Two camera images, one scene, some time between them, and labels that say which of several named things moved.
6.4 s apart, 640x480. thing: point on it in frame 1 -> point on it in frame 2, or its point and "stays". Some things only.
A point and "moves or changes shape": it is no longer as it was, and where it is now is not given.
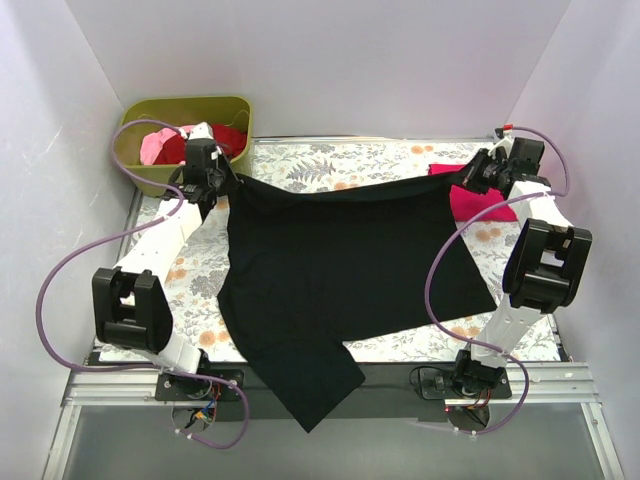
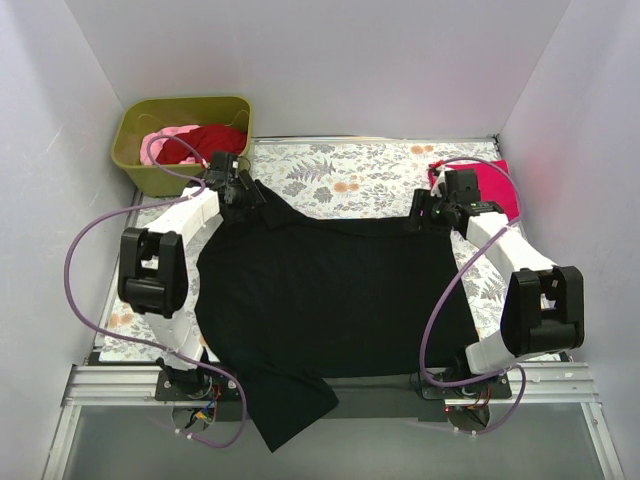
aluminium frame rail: (551, 383) stays
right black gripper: (476, 172) -> (419, 212)
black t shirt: (304, 272) moves or changes shape
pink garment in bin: (152, 143) stays
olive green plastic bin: (179, 111) stays
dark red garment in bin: (232, 140) stays
